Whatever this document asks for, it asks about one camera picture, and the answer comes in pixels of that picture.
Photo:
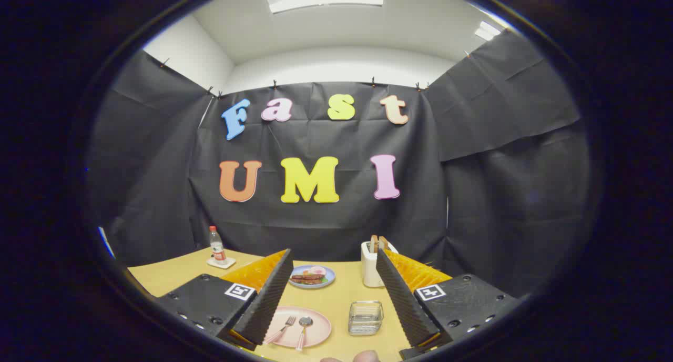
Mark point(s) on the small ceiling light panel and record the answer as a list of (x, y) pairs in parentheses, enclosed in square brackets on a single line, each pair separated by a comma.
[(487, 30)]

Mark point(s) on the pink plate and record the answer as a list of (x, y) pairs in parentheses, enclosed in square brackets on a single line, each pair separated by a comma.
[(318, 328)]

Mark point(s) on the blue plate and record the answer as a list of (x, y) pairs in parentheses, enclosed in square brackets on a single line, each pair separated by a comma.
[(328, 271)]

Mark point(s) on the white toaster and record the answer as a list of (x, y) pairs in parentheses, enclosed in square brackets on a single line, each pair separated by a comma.
[(369, 270)]

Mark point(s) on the clear bottle with red label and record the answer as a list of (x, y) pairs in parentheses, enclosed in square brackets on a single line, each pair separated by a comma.
[(217, 249)]

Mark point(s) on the pink ham slice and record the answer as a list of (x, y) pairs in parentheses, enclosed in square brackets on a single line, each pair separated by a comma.
[(317, 270)]

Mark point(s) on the white square coaster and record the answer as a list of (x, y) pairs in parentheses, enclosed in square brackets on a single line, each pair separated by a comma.
[(222, 263)]

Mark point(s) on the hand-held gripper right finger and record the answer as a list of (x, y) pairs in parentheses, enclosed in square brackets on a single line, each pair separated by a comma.
[(402, 304)]

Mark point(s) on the brown sausage strip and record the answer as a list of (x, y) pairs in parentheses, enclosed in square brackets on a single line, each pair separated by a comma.
[(307, 281), (305, 276)]

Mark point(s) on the toast slice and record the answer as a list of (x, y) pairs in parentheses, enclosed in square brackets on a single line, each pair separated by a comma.
[(383, 243), (374, 243)]

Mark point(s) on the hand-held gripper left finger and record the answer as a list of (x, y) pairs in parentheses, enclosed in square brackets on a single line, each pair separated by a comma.
[(265, 304)]

